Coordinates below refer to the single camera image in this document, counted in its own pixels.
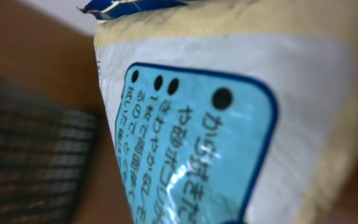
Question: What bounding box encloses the yellow printed bag pack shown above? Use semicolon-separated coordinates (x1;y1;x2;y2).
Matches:
83;0;358;223

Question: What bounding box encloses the grey plastic shopping basket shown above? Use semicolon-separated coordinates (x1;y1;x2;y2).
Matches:
0;81;99;224

